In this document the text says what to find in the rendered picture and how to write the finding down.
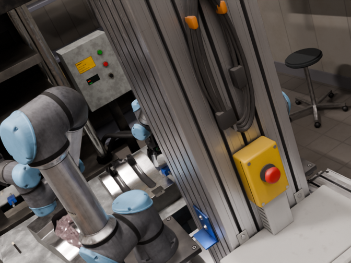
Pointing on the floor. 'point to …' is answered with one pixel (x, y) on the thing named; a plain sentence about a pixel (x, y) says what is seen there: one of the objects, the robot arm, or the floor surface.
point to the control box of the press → (97, 76)
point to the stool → (302, 61)
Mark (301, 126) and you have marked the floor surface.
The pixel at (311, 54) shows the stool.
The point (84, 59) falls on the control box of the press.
